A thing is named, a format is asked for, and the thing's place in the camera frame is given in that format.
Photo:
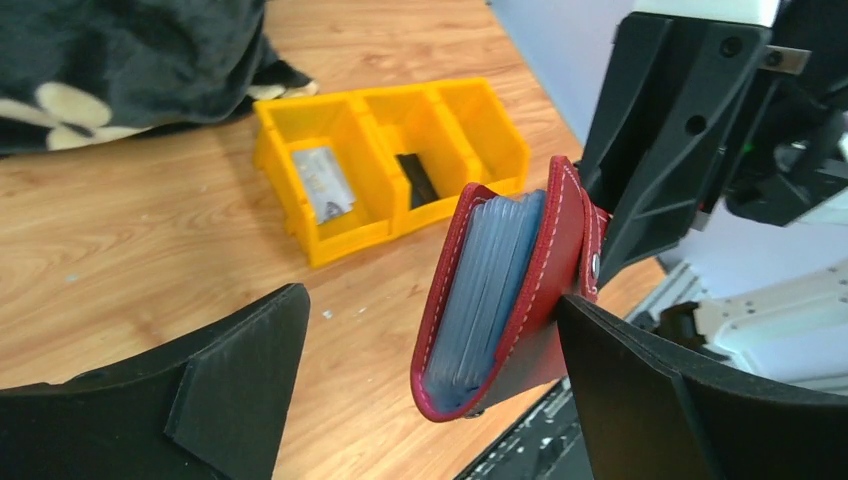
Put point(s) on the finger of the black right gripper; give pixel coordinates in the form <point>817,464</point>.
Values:
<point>672,89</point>

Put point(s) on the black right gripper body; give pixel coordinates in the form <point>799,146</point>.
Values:
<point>770,98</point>

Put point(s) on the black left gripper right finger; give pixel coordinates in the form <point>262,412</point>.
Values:
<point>651,409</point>

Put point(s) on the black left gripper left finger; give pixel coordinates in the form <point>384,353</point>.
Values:
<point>211,404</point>

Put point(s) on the red leather card holder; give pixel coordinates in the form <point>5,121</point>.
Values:
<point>487,332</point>

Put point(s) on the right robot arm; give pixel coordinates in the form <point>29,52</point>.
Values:
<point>793,330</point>

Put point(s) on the black credit card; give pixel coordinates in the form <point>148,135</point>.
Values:
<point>422,191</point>

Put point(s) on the yellow three-compartment bin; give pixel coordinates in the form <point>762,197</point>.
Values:
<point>458,127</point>

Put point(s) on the black floral blanket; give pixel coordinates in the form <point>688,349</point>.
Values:
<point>82,73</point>

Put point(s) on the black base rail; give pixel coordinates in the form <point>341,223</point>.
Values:
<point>545,443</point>

